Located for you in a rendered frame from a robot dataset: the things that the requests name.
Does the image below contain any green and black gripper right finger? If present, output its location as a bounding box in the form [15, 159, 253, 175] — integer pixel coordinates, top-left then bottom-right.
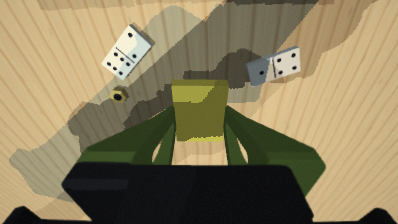
[223, 105, 326, 197]

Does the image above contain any white domino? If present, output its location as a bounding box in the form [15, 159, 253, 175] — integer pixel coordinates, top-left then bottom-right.
[246, 46, 301, 87]
[101, 24, 153, 80]

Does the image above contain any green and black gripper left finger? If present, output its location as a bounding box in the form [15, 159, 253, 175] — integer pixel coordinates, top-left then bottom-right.
[74, 105, 176, 165]

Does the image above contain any yellow hex nut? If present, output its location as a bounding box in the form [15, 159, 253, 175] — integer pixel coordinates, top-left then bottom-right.
[110, 87, 128, 104]

